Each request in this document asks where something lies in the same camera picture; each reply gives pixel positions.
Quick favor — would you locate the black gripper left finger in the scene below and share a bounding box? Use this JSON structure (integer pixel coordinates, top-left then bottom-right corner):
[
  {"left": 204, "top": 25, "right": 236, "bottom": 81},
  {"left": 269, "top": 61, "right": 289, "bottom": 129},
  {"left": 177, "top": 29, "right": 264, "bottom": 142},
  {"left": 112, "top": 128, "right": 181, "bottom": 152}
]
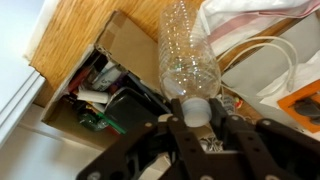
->
[{"left": 76, "top": 99, "right": 208, "bottom": 180}]

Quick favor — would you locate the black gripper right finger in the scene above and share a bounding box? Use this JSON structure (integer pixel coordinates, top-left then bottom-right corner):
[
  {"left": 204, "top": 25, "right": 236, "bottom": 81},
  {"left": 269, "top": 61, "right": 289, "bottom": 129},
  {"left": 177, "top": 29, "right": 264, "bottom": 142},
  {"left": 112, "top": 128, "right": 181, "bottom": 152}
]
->
[{"left": 209, "top": 99, "right": 320, "bottom": 180}]

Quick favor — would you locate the clear plastic water bottle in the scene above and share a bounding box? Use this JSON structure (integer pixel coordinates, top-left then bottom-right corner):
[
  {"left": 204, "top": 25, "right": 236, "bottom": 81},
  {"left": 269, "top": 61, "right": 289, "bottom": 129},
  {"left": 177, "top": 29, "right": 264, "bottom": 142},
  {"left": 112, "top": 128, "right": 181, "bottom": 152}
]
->
[{"left": 158, "top": 0, "right": 221, "bottom": 127}]

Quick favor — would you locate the black device in box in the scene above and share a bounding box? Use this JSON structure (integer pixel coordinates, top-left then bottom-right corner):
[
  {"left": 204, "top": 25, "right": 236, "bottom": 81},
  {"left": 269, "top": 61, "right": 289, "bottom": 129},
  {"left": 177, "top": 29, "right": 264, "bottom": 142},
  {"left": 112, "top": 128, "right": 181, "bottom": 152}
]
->
[{"left": 104, "top": 88, "right": 169, "bottom": 134}]

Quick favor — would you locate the green pen in box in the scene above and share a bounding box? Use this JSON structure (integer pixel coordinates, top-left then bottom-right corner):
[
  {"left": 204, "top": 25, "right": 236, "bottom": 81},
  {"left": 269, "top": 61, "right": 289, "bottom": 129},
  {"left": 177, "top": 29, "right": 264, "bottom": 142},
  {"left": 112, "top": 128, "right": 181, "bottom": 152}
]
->
[{"left": 97, "top": 113, "right": 127, "bottom": 134}]

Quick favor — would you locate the white cylinder in box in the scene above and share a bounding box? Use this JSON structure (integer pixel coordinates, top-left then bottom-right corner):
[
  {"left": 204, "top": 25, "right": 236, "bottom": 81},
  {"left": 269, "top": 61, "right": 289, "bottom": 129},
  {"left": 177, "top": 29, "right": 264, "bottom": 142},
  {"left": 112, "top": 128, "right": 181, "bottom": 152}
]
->
[{"left": 77, "top": 90, "right": 109, "bottom": 104}]

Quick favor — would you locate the brown cardboard box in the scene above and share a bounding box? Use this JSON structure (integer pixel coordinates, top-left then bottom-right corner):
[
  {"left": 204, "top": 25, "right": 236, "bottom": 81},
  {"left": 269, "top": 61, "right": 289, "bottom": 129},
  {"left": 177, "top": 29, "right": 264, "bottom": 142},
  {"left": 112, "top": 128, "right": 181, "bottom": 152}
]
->
[{"left": 42, "top": 11, "right": 170, "bottom": 149}]

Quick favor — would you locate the orange and black tool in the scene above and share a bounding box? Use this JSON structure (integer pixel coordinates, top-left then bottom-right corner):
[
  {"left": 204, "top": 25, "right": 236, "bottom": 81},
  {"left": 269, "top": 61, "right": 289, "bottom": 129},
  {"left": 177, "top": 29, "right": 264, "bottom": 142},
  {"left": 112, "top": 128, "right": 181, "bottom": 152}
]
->
[{"left": 277, "top": 79, "right": 320, "bottom": 133}]

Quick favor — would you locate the white coiled cable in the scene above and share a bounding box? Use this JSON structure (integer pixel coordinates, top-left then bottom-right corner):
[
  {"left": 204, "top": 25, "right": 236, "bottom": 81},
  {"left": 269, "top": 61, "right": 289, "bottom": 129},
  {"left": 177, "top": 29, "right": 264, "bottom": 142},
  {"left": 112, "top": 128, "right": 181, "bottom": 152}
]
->
[{"left": 216, "top": 35, "right": 300, "bottom": 101}]

